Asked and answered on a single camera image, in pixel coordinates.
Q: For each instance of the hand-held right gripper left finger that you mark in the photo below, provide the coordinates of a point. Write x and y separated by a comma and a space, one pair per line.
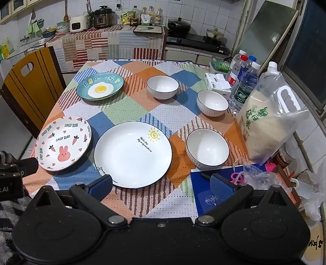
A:
101, 185

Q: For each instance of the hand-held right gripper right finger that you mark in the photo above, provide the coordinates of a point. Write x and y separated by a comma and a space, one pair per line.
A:
221, 185

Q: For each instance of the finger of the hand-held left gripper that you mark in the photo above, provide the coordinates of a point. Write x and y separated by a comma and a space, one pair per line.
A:
28, 166

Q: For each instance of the white ribbed bowl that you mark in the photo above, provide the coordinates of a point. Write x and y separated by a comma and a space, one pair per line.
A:
207, 147
212, 102
162, 85

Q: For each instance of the stack of green bowls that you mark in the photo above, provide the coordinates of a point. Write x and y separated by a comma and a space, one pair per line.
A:
62, 26

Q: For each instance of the pink scissors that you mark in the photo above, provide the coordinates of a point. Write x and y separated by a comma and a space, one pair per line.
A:
235, 177

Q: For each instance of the grey fuzzy clothing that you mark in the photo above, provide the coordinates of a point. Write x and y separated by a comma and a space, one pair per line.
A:
10, 214

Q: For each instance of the large white sun plate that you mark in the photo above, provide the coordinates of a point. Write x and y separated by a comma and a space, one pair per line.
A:
127, 158

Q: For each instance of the clear plastic bag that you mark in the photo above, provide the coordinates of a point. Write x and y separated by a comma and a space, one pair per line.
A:
259, 175

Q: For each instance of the pink bunny print plate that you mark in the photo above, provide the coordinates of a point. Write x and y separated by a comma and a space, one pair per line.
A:
63, 137

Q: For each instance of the red label jar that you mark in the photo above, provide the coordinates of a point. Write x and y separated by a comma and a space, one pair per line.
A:
285, 156

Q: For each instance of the wooden chair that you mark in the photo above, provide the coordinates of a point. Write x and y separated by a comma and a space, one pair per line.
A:
30, 89

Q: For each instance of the clear bag of rice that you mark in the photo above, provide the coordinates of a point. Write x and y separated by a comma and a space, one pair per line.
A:
267, 122

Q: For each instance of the checked patchwork tablecloth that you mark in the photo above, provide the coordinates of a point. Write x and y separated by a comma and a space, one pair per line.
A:
122, 109

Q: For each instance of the white plastic bag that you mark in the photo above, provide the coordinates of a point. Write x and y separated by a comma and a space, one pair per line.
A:
314, 193

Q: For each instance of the blue fried egg plate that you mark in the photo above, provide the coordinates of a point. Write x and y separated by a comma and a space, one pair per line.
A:
89, 90

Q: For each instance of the green label water bottle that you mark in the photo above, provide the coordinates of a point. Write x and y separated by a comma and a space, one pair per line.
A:
244, 88

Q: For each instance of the white tissue box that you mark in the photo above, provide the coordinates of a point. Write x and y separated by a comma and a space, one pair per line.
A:
216, 84

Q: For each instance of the red label water bottle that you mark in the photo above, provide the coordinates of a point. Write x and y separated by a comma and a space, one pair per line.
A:
235, 67

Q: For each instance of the green plastic basket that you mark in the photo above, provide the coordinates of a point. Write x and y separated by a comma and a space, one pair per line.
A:
220, 65

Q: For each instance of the blue label water bottle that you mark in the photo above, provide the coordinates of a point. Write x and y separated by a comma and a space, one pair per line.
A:
248, 65

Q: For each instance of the blue basin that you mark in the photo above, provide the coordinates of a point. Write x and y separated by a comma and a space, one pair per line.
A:
49, 33

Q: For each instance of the striped counter cloth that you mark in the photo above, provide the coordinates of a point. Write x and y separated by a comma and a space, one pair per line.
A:
101, 48

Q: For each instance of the green hanging cloth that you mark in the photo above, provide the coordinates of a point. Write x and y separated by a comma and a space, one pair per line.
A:
34, 28

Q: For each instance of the black gas stove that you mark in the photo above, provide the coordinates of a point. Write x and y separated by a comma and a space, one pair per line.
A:
193, 40

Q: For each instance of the white rice cooker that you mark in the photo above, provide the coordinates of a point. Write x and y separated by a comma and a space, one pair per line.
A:
79, 24

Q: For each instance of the cream cooking pot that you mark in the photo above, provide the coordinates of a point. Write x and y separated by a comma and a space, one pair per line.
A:
215, 33

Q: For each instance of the wooden spatula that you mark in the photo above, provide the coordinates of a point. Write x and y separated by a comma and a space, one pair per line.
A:
66, 14

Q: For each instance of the grey metal panel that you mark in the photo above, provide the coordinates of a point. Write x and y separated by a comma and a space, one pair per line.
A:
264, 30

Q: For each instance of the cutting board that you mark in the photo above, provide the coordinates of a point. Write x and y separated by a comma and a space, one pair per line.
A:
147, 28

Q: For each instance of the black wok with lid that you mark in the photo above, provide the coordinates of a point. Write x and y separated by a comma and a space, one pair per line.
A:
178, 25

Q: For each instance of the dark pressure cooker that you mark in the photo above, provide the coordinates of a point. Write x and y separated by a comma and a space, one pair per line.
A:
103, 17

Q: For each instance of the dark sauce bottle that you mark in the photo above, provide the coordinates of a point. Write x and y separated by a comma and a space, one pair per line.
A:
133, 19

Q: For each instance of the yellow food packet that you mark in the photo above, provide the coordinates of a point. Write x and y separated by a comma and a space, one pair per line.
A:
125, 18

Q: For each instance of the white label oil bottle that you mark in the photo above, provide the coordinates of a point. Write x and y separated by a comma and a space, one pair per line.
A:
145, 17

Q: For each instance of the slim yellow oil bottle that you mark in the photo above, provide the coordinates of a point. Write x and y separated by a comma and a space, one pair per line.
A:
151, 15

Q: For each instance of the cream wall cabinet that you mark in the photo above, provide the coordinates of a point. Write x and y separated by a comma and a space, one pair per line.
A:
12, 9

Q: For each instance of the window frame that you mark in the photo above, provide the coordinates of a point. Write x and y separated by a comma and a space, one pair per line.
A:
305, 45

